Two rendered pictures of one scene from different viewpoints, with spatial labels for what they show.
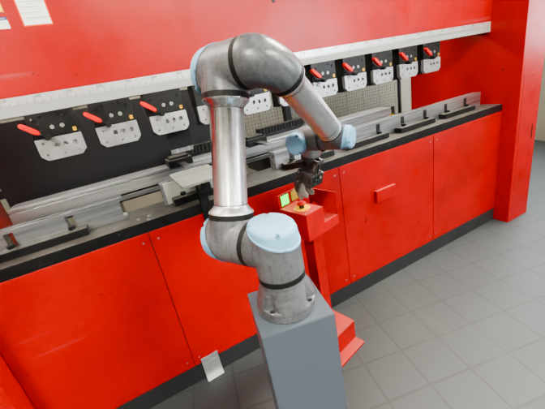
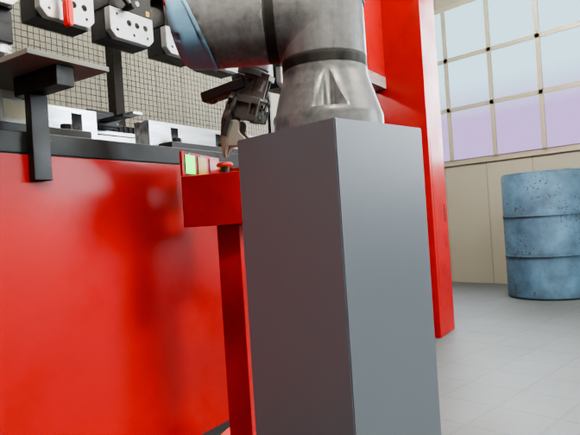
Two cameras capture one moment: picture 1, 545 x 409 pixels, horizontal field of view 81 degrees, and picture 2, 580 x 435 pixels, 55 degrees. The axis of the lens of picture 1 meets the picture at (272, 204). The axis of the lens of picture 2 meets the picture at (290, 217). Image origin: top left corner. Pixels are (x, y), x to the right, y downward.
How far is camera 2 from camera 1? 0.80 m
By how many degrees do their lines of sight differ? 39
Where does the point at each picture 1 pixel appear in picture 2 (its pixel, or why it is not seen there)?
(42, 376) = not seen: outside the picture
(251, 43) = not seen: outside the picture
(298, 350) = (380, 179)
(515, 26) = (412, 83)
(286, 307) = (357, 91)
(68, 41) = not seen: outside the picture
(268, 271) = (330, 21)
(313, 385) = (395, 278)
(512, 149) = (431, 230)
